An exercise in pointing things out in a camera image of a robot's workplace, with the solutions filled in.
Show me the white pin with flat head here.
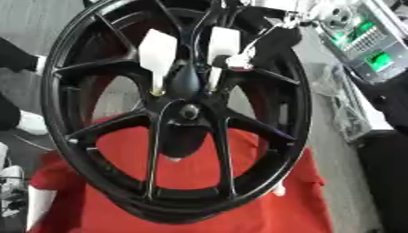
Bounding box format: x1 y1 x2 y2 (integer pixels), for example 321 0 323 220
137 28 179 96

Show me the black spoked wheel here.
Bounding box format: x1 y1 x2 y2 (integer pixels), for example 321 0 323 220
39 0 314 226

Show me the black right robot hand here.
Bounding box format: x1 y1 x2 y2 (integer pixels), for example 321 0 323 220
211 0 306 71

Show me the white cable bundle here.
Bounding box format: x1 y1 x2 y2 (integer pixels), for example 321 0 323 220
311 65 376 144

